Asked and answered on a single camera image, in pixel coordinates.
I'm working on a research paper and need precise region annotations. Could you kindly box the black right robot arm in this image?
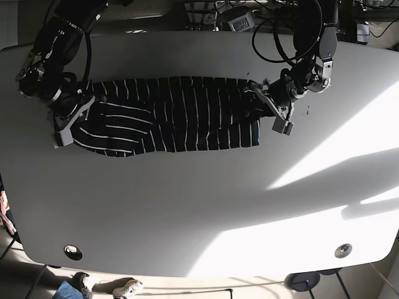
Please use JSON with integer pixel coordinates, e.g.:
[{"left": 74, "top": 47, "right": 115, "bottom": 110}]
[{"left": 16, "top": 1, "right": 108, "bottom": 146}]

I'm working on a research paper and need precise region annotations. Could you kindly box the grey socket box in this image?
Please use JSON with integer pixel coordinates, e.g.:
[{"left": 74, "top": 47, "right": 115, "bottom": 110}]
[{"left": 227, "top": 10, "right": 256, "bottom": 32}]

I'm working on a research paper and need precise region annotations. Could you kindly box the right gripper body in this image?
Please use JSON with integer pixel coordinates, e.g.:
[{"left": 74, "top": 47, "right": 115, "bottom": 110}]
[{"left": 46, "top": 93, "right": 95, "bottom": 137}]

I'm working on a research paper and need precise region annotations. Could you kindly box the round black stand base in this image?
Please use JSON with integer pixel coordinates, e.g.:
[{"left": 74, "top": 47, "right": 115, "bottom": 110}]
[{"left": 284, "top": 272, "right": 320, "bottom": 292}]

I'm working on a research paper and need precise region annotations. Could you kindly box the left table grommet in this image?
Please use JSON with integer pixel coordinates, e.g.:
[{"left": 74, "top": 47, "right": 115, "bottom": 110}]
[{"left": 64, "top": 244, "right": 83, "bottom": 261}]

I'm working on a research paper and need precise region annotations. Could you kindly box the grey power adapter box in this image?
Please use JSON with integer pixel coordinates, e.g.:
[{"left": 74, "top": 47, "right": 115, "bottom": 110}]
[{"left": 356, "top": 23, "right": 370, "bottom": 45}]

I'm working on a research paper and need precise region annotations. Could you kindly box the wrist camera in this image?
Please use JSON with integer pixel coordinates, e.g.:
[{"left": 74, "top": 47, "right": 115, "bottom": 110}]
[
  {"left": 54, "top": 128, "right": 74, "bottom": 148},
  {"left": 272, "top": 118, "right": 294, "bottom": 136}
]

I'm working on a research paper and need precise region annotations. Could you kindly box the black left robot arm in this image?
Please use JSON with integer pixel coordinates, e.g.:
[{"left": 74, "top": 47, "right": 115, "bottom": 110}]
[{"left": 248, "top": 1, "right": 339, "bottom": 121}]

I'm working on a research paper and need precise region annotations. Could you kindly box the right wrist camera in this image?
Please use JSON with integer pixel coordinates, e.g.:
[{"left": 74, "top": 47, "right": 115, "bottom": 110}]
[{"left": 54, "top": 128, "right": 74, "bottom": 148}]

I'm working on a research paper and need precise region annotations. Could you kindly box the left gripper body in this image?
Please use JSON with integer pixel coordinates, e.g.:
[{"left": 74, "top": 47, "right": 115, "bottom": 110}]
[{"left": 244, "top": 79, "right": 295, "bottom": 121}]

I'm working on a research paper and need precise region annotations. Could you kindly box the black white striped shirt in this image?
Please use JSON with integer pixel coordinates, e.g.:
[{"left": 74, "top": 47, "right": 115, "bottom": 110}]
[{"left": 71, "top": 77, "right": 272, "bottom": 158}]

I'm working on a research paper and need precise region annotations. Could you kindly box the table grommet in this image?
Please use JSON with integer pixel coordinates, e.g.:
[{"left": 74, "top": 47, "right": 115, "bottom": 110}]
[
  {"left": 64, "top": 244, "right": 83, "bottom": 261},
  {"left": 334, "top": 244, "right": 352, "bottom": 259}
]

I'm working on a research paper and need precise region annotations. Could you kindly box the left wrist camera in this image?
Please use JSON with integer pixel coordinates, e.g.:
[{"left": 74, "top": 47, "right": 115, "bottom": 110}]
[{"left": 272, "top": 118, "right": 294, "bottom": 136}]

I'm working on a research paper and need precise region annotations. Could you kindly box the right table grommet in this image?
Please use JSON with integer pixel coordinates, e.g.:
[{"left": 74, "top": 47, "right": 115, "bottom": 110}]
[{"left": 334, "top": 244, "right": 352, "bottom": 259}]

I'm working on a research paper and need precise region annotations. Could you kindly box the black looping arm cable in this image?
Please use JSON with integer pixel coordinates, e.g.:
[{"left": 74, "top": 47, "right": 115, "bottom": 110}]
[{"left": 251, "top": 0, "right": 324, "bottom": 65}]

